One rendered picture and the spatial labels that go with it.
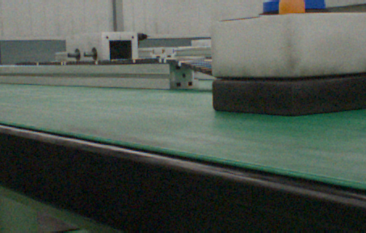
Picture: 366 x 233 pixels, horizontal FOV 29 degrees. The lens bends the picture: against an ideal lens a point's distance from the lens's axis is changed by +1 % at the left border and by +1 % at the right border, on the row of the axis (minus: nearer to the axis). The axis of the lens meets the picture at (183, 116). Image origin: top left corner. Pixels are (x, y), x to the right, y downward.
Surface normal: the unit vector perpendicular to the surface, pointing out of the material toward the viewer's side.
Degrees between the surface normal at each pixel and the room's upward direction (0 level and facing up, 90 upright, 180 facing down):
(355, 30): 90
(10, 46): 90
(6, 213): 90
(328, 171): 0
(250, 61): 90
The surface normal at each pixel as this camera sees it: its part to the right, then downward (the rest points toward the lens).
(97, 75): -0.83, 0.08
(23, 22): 0.55, 0.05
